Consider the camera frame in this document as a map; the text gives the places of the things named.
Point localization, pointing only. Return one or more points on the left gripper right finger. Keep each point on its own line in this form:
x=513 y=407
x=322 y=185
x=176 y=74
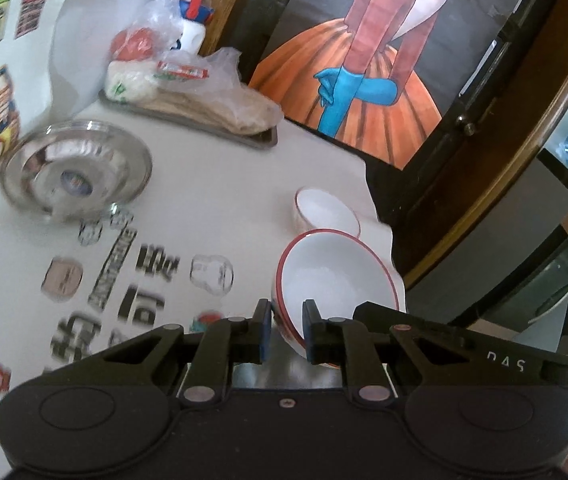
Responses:
x=348 y=345

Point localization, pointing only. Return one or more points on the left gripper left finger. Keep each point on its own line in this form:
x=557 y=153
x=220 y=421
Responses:
x=213 y=354

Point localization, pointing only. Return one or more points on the large white red-rimmed bowl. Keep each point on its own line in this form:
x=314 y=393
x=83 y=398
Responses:
x=335 y=270

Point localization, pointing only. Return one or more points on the small white red-rimmed bowl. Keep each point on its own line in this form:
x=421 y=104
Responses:
x=315 y=209

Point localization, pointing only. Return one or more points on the clear glass bowl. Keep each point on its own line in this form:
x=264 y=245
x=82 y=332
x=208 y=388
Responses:
x=68 y=179

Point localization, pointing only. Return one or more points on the stainless steel plate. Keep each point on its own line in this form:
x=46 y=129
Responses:
x=134 y=150

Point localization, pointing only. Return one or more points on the dark wooden door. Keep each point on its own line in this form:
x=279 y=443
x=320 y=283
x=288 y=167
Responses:
x=502 y=114

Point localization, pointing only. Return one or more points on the white green packaged food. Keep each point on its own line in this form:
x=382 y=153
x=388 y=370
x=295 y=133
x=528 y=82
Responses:
x=130 y=82

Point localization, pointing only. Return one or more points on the clear plastic bag of flatbread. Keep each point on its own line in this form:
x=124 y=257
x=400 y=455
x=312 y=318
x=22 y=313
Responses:
x=207 y=89

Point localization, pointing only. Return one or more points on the orange dress painting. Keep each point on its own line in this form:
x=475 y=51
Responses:
x=377 y=75

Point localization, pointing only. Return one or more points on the red round lid container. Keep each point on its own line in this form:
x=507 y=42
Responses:
x=133 y=45

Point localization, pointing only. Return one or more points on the white bottle red blue cap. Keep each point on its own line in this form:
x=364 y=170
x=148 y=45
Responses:
x=195 y=14

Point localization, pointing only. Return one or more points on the houses drawing paper sheet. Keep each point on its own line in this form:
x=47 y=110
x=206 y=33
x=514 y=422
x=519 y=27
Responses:
x=9 y=65

